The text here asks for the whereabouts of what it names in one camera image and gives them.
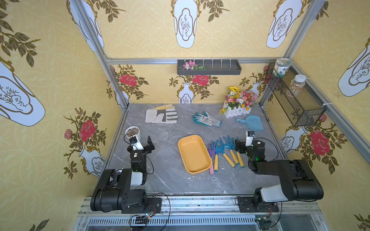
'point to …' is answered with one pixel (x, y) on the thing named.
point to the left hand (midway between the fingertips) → (136, 139)
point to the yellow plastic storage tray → (194, 154)
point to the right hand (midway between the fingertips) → (246, 139)
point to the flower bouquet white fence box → (238, 103)
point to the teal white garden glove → (206, 119)
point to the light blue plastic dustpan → (253, 122)
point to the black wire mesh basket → (300, 103)
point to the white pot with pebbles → (132, 131)
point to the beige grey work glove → (165, 114)
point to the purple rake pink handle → (211, 153)
